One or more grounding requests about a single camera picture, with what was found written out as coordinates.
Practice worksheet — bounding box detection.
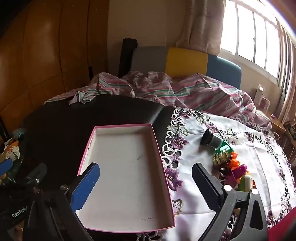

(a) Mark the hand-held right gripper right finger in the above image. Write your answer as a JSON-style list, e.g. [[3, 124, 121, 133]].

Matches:
[[191, 163, 269, 241]]

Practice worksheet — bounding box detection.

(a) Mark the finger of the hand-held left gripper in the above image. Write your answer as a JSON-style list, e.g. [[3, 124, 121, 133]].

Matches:
[[0, 159, 13, 178], [14, 163, 47, 190]]

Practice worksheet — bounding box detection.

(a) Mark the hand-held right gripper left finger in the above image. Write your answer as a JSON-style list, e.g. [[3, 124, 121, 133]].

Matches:
[[23, 162, 100, 241]]

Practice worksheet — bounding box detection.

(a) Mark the orange plastic building block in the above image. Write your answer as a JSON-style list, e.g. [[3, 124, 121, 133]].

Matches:
[[228, 152, 241, 171]]

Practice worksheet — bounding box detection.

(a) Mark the white and green plastic case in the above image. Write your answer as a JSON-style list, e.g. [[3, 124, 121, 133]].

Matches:
[[237, 174, 253, 192]]

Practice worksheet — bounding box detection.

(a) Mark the clear jar with black lid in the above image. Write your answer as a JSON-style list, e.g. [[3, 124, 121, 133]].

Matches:
[[200, 128, 223, 150]]

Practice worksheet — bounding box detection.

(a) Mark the pink cardboard box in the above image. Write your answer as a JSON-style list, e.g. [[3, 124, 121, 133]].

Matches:
[[77, 123, 176, 233]]

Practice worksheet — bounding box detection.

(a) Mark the floral snack packet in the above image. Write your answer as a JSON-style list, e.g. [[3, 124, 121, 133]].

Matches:
[[3, 139, 21, 163]]

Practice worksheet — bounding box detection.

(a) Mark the white embroidered floral tablecloth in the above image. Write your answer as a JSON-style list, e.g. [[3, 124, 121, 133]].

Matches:
[[136, 107, 296, 241]]

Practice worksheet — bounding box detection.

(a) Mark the person's red clothing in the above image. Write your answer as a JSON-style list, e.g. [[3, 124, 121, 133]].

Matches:
[[267, 206, 296, 241]]

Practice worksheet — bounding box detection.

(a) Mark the pink green striped blanket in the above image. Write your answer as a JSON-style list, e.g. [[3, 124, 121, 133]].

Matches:
[[44, 71, 272, 130]]

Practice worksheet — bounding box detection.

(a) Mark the wooden nightstand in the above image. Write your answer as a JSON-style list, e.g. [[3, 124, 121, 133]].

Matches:
[[264, 109, 287, 139]]

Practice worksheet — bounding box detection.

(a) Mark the white carton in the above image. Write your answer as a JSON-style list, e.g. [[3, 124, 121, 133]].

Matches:
[[254, 84, 266, 105]]

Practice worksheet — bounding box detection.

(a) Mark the grey yellow blue headboard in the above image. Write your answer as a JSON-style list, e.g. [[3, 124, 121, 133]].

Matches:
[[131, 46, 242, 90]]

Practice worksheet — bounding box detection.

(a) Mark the beige patterned curtain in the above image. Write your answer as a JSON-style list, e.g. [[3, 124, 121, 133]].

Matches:
[[176, 0, 226, 56], [276, 23, 296, 126]]

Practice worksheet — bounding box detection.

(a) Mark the window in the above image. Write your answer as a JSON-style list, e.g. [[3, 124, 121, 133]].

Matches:
[[220, 0, 281, 81]]

